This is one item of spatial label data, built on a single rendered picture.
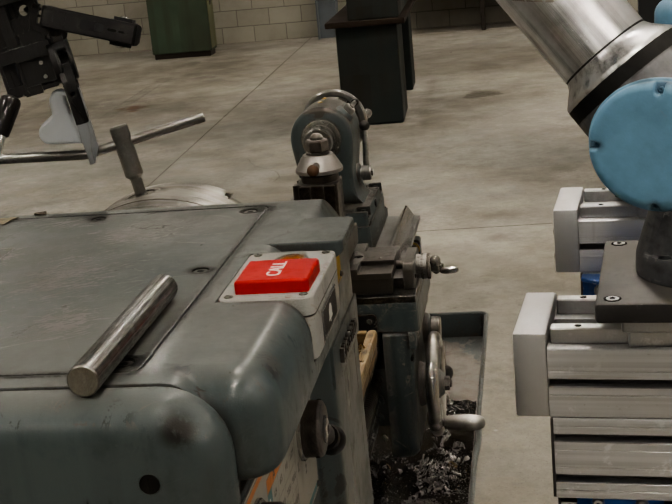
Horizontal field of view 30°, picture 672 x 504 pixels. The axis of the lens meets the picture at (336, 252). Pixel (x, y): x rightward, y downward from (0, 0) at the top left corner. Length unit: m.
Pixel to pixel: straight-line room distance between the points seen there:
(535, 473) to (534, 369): 2.26
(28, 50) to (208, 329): 0.62
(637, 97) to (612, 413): 0.36
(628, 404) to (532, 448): 2.40
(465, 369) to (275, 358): 1.91
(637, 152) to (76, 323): 0.48
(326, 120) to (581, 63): 1.53
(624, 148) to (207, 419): 0.45
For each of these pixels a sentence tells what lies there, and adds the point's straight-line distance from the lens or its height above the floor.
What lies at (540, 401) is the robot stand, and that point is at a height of 1.04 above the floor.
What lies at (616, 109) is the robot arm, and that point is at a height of 1.36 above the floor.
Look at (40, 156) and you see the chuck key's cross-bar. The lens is 1.50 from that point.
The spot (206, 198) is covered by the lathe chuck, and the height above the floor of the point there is 1.23.
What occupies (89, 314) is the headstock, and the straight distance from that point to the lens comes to 1.00.
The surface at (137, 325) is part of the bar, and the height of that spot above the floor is 1.27.
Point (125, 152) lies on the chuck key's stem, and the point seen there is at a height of 1.29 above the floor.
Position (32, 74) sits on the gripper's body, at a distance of 1.47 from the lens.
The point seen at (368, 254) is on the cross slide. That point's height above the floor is 0.97.
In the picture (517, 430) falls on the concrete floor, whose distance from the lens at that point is 3.79.
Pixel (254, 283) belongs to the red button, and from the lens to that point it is 0.99.
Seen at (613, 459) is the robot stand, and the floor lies 0.98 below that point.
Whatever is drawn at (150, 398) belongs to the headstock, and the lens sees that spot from 0.81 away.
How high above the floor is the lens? 1.54
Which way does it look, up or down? 15 degrees down
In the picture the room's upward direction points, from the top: 5 degrees counter-clockwise
